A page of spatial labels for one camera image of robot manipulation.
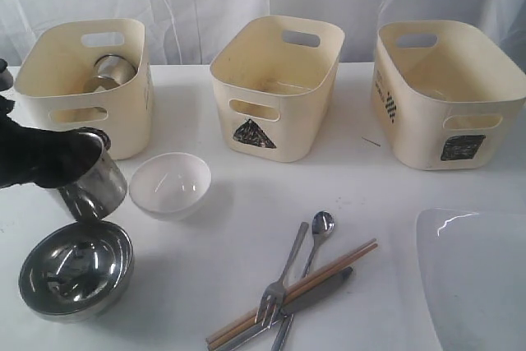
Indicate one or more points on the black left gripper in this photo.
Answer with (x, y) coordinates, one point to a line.
(46, 158)

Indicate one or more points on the steel bowl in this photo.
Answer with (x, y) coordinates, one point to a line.
(77, 272)

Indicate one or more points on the white bowl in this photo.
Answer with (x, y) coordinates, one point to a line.
(170, 186)

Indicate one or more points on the steel fork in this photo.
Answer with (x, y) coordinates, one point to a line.
(273, 297)

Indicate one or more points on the steel spoon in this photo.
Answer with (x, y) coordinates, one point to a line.
(322, 226)

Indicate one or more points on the cream bin with circle mark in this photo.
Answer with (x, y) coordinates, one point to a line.
(56, 88)

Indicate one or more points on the steel cup in bin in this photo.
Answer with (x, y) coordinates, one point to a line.
(110, 71)

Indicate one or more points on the cream bin with triangle mark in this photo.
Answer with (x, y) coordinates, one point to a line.
(273, 85)

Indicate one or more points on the steel table knife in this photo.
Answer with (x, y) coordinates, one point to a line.
(308, 299)

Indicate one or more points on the small dark stick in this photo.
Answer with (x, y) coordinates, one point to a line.
(371, 142)

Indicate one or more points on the cream bin with square mark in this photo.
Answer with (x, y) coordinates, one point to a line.
(444, 93)

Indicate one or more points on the white square plate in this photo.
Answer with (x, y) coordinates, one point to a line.
(472, 267)

